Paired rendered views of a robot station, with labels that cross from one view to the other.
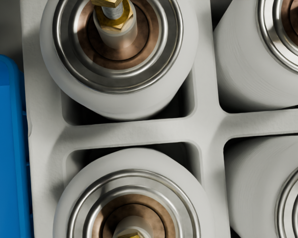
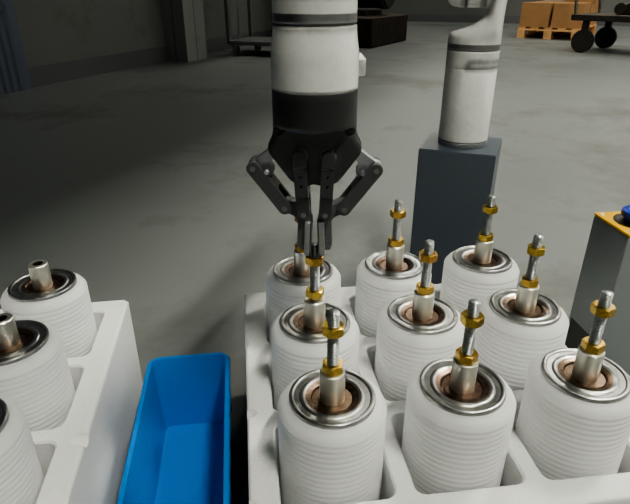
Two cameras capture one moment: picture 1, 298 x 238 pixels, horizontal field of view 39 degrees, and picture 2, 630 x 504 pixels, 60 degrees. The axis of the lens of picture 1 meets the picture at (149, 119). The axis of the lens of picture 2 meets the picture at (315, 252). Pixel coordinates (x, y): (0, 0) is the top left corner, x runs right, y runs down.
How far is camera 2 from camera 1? 55 cm
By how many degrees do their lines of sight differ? 61
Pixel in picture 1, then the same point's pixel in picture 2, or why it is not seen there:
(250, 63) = (366, 281)
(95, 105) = (292, 291)
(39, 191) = (252, 368)
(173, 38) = (328, 270)
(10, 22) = not seen: hidden behind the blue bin
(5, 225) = not seen: outside the picture
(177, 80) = (331, 284)
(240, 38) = (360, 275)
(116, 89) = (303, 281)
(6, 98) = (201, 431)
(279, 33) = (376, 267)
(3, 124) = (196, 447)
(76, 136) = not seen: hidden behind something
